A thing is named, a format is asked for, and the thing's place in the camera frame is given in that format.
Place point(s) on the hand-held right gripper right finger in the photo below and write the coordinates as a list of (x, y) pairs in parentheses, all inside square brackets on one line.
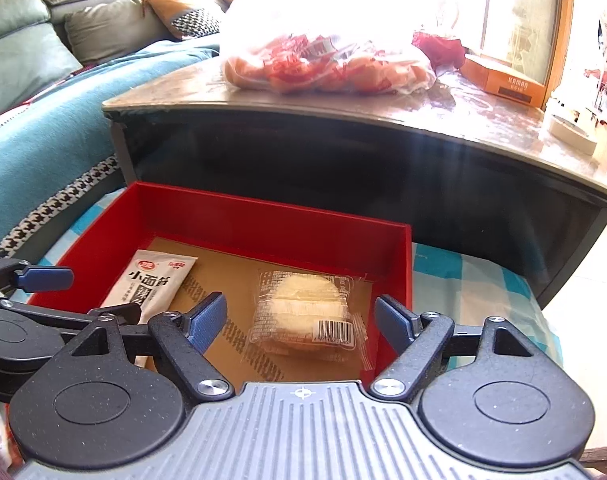
[(391, 321)]

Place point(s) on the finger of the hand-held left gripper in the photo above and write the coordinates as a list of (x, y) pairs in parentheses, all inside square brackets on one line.
[(48, 278), (58, 319)]

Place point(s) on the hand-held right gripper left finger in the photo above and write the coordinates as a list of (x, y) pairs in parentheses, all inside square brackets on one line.
[(208, 322)]

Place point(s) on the white printed snack packet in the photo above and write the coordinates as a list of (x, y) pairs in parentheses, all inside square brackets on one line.
[(148, 280)]

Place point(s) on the clear bread packet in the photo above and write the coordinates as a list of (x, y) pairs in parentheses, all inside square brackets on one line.
[(296, 310)]

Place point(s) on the red cardboard box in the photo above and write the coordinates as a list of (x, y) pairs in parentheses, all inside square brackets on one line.
[(283, 220)]

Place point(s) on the clear plastic bag of snacks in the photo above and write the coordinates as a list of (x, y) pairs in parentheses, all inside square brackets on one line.
[(308, 65)]

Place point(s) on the brown cardboard liner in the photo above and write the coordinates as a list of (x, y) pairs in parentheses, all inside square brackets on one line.
[(228, 272)]

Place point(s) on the blue white checkered cloth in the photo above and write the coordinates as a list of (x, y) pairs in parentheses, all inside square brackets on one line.
[(463, 280)]

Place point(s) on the teal houndstooth-trim blanket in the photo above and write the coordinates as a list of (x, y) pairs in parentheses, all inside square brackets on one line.
[(58, 135)]

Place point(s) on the dark coffee table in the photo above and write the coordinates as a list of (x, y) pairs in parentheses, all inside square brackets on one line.
[(333, 160)]

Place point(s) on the green cushion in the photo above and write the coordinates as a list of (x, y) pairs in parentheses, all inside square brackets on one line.
[(18, 50)]

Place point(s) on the grey cushion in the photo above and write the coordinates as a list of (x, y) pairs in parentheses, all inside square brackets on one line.
[(108, 27)]

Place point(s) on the orange cardboard box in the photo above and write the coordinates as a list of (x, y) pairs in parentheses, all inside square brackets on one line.
[(503, 80)]

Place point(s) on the red plastic bag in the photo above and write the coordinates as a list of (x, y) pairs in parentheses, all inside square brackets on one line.
[(441, 50)]

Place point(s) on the orange houndstooth cushion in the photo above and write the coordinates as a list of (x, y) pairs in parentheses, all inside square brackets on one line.
[(183, 7)]

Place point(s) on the wooden window frame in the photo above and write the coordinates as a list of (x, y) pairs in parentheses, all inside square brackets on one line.
[(558, 35)]

